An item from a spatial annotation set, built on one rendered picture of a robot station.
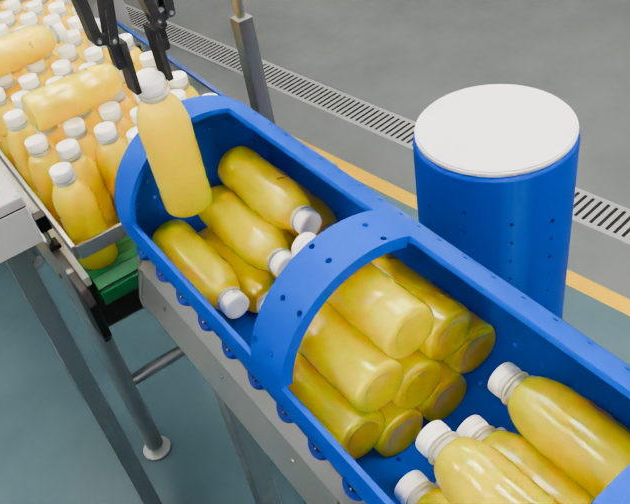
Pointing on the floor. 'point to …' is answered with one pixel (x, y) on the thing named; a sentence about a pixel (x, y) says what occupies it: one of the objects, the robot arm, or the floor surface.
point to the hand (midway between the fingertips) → (143, 59)
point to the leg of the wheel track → (251, 458)
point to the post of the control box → (80, 372)
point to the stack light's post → (252, 65)
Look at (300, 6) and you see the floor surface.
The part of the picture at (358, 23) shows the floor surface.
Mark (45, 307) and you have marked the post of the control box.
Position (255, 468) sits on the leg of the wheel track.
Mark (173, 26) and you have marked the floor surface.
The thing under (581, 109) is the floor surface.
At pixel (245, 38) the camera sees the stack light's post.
